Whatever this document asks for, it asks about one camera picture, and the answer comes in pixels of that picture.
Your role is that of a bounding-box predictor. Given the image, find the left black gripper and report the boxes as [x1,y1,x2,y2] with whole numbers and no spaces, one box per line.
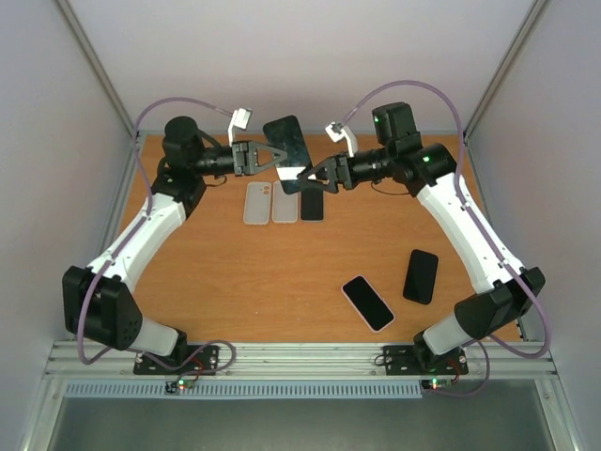
[193,140,289,179]

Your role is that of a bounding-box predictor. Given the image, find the phone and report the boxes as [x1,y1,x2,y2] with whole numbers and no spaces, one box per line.
[402,249,439,305]
[263,116,313,194]
[342,275,395,333]

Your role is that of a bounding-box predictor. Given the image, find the white phone case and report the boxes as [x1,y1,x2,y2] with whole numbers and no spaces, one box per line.
[243,181,271,226]
[271,181,299,224]

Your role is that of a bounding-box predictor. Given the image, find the black smartphone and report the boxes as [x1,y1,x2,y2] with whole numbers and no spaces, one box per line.
[300,189,324,222]

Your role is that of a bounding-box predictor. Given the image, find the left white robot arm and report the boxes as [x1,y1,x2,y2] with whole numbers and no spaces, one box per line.
[62,117,291,374]

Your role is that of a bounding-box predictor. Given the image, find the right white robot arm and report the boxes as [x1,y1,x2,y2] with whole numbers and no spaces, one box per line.
[297,101,546,373]

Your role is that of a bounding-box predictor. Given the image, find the phone in black case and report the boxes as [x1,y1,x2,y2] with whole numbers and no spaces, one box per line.
[402,249,439,305]

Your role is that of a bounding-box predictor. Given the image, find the right circuit board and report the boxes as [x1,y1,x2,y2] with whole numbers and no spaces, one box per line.
[422,376,460,391]

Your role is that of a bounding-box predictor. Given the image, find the circuit board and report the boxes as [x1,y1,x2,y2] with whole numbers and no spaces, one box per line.
[422,376,460,391]
[164,379,195,395]

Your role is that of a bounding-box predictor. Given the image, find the left circuit board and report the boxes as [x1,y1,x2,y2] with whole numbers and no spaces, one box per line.
[164,379,195,395]

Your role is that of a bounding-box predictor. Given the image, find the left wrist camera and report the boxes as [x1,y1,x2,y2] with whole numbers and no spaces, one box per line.
[227,108,253,145]

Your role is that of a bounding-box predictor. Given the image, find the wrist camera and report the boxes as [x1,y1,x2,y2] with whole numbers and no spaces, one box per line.
[325,122,359,158]
[227,108,253,145]

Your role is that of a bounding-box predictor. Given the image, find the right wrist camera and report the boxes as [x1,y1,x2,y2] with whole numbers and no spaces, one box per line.
[325,122,359,158]

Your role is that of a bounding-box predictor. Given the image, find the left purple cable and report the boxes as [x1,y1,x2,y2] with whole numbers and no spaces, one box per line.
[77,97,239,366]

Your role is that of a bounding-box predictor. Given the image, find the purple cable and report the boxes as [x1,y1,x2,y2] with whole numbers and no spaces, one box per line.
[340,80,551,399]
[77,97,239,366]

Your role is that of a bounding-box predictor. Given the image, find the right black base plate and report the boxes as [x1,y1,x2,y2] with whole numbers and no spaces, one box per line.
[381,345,469,377]

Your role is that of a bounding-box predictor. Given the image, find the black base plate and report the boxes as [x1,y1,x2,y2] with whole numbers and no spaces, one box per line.
[381,345,469,377]
[132,345,222,376]

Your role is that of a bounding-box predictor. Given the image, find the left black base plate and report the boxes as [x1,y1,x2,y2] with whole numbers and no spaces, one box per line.
[132,345,222,376]

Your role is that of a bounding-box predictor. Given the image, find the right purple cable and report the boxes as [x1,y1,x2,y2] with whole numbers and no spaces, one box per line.
[340,80,551,399]

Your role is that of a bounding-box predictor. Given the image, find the aluminium front rail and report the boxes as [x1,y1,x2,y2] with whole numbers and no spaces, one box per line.
[44,341,558,380]

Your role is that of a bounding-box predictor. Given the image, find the grey slotted cable duct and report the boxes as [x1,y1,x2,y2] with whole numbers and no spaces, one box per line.
[64,380,423,400]

